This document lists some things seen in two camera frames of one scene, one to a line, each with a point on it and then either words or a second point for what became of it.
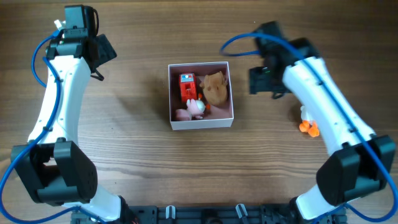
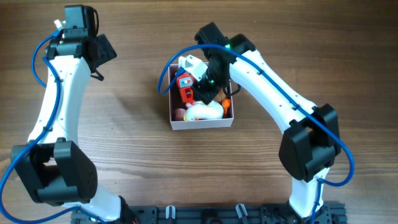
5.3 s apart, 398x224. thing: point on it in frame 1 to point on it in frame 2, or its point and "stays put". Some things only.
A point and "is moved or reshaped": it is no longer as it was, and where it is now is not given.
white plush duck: [308, 125] is moved or reshaped
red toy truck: [188, 84] stays put
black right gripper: [257, 81] to [207, 90]
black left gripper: [109, 52] stays put
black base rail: [206, 214] stays put
